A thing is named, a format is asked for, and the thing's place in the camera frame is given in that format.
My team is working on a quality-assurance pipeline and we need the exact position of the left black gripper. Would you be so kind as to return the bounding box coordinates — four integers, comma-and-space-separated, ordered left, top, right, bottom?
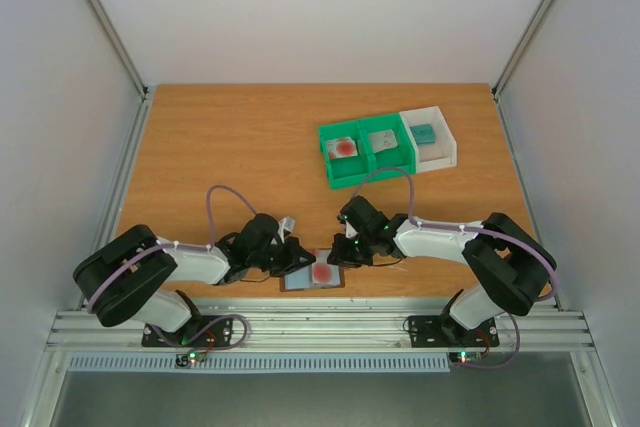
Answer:
249, 237, 316, 277

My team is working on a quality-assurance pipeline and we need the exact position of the brown leather card holder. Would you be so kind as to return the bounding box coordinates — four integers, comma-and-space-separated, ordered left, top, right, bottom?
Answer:
279, 266, 345, 292

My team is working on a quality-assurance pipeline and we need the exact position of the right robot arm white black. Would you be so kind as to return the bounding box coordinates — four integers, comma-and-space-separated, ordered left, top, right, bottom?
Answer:
328, 210, 559, 346

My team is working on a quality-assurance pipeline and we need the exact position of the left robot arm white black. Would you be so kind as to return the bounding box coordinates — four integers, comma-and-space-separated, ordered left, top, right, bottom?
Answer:
72, 213, 316, 346

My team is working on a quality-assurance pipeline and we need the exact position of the red white card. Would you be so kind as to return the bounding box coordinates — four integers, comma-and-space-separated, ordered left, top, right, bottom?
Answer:
325, 137, 358, 159

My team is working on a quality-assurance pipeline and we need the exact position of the grey card in bin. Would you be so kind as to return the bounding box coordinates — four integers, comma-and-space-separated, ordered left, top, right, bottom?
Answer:
369, 129, 398, 153

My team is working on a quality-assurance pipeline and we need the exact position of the teal card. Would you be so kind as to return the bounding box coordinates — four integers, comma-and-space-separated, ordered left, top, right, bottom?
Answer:
410, 123, 437, 146

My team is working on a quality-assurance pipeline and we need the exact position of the green double bin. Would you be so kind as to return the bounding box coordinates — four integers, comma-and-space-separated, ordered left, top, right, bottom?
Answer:
317, 113, 416, 190

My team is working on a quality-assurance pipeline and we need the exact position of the left controller board with leds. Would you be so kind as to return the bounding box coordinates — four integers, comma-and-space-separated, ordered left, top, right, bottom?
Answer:
174, 351, 207, 369

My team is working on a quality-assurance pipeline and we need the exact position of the controller board with leds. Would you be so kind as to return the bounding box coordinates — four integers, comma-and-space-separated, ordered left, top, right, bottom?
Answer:
449, 351, 487, 364
174, 351, 207, 369

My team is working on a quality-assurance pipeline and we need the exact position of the white bin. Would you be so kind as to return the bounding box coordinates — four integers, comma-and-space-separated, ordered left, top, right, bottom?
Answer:
400, 106, 457, 173

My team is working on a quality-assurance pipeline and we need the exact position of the right controller board with leds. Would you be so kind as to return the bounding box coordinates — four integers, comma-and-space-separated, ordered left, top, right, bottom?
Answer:
449, 351, 487, 364

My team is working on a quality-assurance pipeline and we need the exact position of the left aluminium upright profile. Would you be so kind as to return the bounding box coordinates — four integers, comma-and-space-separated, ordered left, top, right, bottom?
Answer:
57, 0, 151, 98

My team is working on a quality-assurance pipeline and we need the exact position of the aluminium upright profile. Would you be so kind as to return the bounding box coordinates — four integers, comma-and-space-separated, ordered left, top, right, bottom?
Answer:
57, 0, 151, 98
492, 0, 589, 98

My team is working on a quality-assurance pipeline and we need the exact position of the right aluminium upright profile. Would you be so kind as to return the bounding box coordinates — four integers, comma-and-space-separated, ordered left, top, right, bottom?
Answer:
492, 0, 589, 98

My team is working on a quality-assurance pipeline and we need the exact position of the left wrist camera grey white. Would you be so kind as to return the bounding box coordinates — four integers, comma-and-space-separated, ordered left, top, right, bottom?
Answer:
276, 216, 295, 242

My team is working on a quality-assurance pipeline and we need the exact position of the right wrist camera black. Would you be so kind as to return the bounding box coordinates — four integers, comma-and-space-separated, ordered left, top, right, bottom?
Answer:
338, 195, 388, 233

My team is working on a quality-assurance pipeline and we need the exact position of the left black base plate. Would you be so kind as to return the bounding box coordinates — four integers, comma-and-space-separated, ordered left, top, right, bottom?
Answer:
141, 315, 233, 348

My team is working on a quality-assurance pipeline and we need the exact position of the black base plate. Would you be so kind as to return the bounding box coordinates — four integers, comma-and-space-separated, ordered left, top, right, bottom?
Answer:
141, 315, 233, 348
402, 315, 500, 348

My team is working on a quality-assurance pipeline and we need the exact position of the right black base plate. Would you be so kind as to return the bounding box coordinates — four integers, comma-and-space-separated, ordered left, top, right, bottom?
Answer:
402, 315, 500, 348

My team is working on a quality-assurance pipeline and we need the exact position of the aluminium front rail frame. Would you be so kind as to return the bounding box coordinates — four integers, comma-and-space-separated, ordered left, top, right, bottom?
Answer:
45, 297, 595, 353

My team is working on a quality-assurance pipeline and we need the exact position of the blue slotted cable duct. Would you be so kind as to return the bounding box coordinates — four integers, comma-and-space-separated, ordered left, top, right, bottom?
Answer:
67, 352, 450, 374

